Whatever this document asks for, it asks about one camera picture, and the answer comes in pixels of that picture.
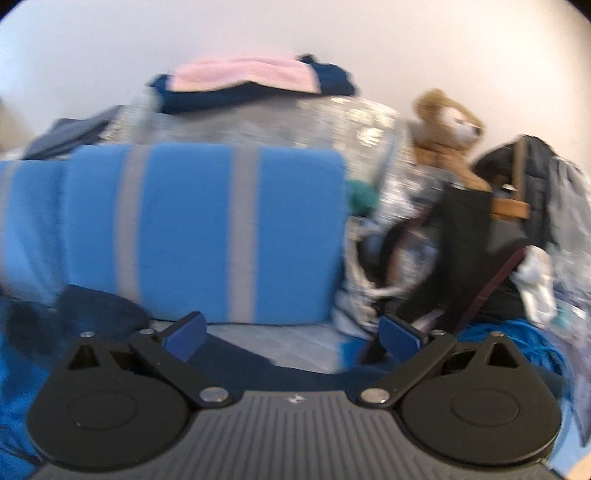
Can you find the blue grey-striped cushion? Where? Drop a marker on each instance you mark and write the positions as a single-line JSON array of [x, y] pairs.
[[27, 230]]

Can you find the dark jacket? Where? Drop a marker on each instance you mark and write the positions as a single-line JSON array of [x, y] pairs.
[[538, 184]]

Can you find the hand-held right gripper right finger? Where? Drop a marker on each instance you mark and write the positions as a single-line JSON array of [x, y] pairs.
[[399, 339]]

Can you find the blue grey-striped folded blanket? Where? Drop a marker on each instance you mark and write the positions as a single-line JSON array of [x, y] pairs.
[[184, 230]]

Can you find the pink folded cloth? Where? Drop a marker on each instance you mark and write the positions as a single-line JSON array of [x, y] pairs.
[[240, 74]]

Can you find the white crumpled cloth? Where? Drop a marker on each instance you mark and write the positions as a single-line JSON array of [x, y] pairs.
[[535, 281]]

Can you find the silver sequined pillow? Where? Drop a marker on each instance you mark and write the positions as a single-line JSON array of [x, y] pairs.
[[323, 124]]

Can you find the teal cloth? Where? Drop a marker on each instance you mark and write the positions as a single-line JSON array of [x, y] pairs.
[[362, 196]]

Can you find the blue and navy fleece robe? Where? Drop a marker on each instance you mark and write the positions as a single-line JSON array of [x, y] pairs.
[[97, 307]]

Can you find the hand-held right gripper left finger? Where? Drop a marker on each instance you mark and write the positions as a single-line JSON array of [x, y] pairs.
[[187, 339]]

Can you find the navy folded cloth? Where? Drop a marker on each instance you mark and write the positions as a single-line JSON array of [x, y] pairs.
[[221, 99]]

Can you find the pale grey-blue cloth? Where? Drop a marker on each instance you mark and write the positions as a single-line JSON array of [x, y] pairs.
[[570, 198]]

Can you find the brown teddy bear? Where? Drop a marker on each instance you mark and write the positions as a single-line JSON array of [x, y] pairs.
[[443, 134]]

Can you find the grey folded cloth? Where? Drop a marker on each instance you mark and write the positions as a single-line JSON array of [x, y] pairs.
[[69, 134]]

